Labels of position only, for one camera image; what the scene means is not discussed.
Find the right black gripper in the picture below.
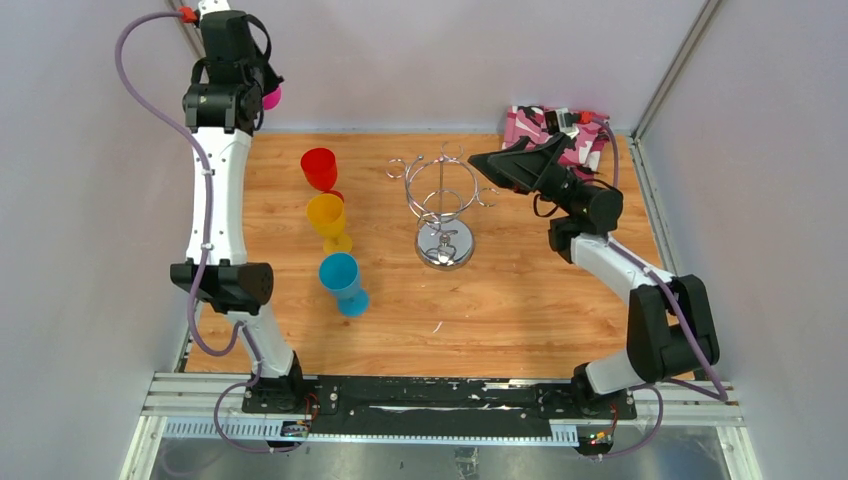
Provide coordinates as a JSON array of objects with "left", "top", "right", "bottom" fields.
[{"left": 468, "top": 133, "right": 585, "bottom": 215}]

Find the chrome wine glass rack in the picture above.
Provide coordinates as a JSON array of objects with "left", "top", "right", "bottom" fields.
[{"left": 385, "top": 141, "right": 499, "bottom": 271}]

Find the yellow plastic wine glass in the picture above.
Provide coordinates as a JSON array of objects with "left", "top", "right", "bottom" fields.
[{"left": 306, "top": 193, "right": 353, "bottom": 255}]

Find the red plastic wine glass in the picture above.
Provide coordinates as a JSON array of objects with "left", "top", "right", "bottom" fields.
[{"left": 300, "top": 147, "right": 344, "bottom": 200}]

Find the blue plastic wine glass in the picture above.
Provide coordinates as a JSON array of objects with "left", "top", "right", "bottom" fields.
[{"left": 318, "top": 252, "right": 369, "bottom": 317}]

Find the pink plastic wine glass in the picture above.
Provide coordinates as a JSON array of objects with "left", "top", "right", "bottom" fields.
[{"left": 262, "top": 76, "right": 284, "bottom": 111}]

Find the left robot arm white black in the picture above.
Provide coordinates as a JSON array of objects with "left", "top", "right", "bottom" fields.
[{"left": 170, "top": 1, "right": 307, "bottom": 413}]

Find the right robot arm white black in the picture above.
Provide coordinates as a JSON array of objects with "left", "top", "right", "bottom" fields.
[{"left": 468, "top": 133, "right": 727, "bottom": 418}]

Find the pink camouflage cloth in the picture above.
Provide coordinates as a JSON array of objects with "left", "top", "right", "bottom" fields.
[{"left": 502, "top": 105, "right": 610, "bottom": 180}]

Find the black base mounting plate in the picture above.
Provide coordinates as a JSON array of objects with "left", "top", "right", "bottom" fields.
[{"left": 242, "top": 375, "right": 637, "bottom": 440}]

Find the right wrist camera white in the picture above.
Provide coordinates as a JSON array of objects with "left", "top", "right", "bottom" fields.
[{"left": 543, "top": 107, "right": 595, "bottom": 137}]

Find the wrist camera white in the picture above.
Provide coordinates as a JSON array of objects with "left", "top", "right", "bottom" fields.
[
  {"left": 197, "top": 0, "right": 232, "bottom": 15},
  {"left": 543, "top": 107, "right": 595, "bottom": 137}
]

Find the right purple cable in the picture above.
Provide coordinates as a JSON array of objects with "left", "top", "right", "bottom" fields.
[{"left": 579, "top": 111, "right": 730, "bottom": 462}]

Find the purple cable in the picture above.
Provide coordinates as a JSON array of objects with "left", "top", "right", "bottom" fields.
[
  {"left": 113, "top": 5, "right": 306, "bottom": 455},
  {"left": 579, "top": 111, "right": 730, "bottom": 462}
]

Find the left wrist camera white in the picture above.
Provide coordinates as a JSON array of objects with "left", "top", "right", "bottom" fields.
[{"left": 197, "top": 0, "right": 232, "bottom": 15}]

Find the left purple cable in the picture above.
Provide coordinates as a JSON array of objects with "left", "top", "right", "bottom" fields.
[{"left": 113, "top": 5, "right": 306, "bottom": 455}]

